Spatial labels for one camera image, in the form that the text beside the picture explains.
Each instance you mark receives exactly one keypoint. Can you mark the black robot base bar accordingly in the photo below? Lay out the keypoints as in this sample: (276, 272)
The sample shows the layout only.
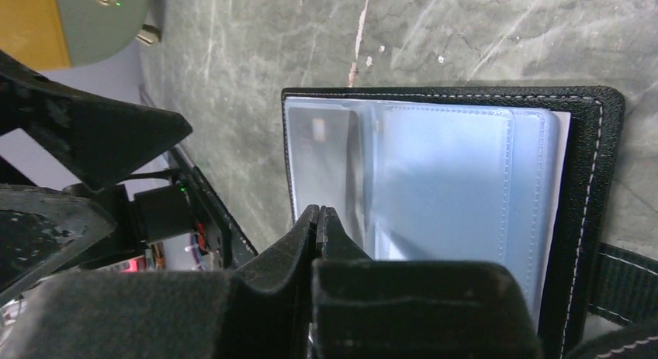
(223, 238)

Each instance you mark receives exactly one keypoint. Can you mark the black leather card holder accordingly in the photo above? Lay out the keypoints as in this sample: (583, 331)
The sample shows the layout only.
(599, 301)

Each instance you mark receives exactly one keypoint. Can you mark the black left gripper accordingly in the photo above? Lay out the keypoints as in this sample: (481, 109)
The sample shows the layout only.
(100, 141)

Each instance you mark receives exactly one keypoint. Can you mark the white orange cylinder drum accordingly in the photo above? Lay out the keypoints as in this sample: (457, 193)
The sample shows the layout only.
(48, 35)

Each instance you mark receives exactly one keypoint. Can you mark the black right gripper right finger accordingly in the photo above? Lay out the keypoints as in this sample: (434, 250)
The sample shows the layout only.
(362, 308)

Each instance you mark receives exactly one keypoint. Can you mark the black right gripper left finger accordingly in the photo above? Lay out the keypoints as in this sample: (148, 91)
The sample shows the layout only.
(261, 310)

